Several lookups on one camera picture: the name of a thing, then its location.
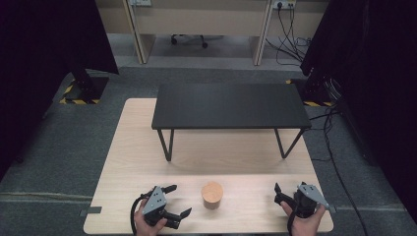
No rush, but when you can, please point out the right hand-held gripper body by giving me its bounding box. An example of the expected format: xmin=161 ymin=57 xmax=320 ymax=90
xmin=292 ymin=182 xmax=330 ymax=219

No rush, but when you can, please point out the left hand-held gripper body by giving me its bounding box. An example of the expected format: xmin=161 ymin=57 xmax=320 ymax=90
xmin=140 ymin=185 xmax=172 ymax=230

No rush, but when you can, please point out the round wooden cylinder block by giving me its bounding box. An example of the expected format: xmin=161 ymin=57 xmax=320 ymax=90
xmin=201 ymin=181 xmax=225 ymax=211

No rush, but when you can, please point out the person's right hand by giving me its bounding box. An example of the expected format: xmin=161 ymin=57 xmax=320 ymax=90
xmin=279 ymin=200 xmax=327 ymax=236

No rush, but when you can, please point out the person's left hand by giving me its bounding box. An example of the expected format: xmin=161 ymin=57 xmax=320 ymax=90
xmin=133 ymin=199 xmax=169 ymax=236

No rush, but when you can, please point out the grey tape strip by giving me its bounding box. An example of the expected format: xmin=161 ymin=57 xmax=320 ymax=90
xmin=79 ymin=206 xmax=103 ymax=217

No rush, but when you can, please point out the black low shelf table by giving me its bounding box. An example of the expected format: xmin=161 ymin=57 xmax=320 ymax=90
xmin=150 ymin=83 xmax=313 ymax=162

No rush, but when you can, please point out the black stand base striped tape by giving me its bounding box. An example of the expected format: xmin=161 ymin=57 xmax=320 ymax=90
xmin=284 ymin=67 xmax=343 ymax=108
xmin=58 ymin=66 xmax=110 ymax=106

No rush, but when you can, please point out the black curtain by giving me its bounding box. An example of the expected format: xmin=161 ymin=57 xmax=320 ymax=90
xmin=299 ymin=0 xmax=417 ymax=225
xmin=0 ymin=0 xmax=120 ymax=182

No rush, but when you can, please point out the black office chair base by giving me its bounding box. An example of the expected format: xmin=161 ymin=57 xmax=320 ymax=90
xmin=169 ymin=32 xmax=209 ymax=50

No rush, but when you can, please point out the beige office desk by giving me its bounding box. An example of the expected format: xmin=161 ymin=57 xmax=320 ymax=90
xmin=94 ymin=0 xmax=330 ymax=67

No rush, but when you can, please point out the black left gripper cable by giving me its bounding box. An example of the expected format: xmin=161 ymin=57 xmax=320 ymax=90
xmin=130 ymin=193 xmax=152 ymax=236

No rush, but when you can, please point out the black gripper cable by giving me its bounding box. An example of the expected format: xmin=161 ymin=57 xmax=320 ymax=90
xmin=286 ymin=204 xmax=299 ymax=236
xmin=130 ymin=193 xmax=152 ymax=236

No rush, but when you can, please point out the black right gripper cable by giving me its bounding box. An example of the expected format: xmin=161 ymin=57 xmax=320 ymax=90
xmin=286 ymin=204 xmax=299 ymax=236

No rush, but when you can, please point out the black floor cable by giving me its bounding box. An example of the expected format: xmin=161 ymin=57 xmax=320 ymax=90
xmin=309 ymin=106 xmax=370 ymax=236

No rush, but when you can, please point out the black cables bundle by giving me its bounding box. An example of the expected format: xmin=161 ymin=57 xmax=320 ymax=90
xmin=265 ymin=5 xmax=313 ymax=67

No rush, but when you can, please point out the white wall socket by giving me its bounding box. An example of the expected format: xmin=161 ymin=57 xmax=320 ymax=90
xmin=270 ymin=0 xmax=297 ymax=10

